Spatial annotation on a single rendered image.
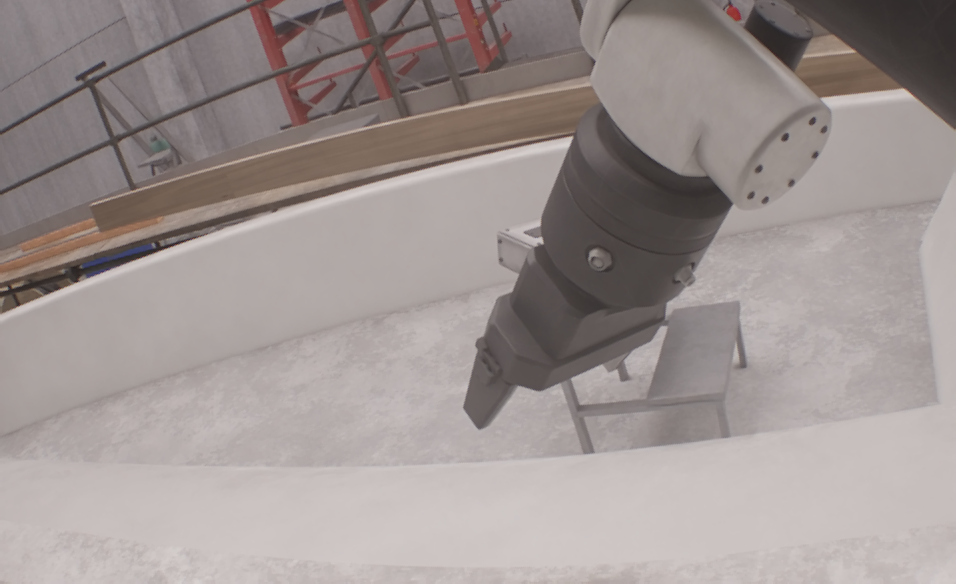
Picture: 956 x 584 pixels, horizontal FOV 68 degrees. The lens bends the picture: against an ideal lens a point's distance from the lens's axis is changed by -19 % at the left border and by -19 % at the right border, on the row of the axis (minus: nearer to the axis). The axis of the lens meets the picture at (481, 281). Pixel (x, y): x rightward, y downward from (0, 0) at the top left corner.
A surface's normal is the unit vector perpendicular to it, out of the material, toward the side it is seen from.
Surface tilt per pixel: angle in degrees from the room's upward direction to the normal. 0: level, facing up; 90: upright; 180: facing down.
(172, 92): 90
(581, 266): 88
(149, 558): 0
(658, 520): 8
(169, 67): 90
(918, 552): 0
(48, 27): 90
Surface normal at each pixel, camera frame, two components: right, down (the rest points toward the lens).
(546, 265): 0.23, -0.64
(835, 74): -0.29, 0.50
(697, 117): -0.80, 0.22
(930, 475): -0.28, -0.91
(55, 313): 0.08, 0.40
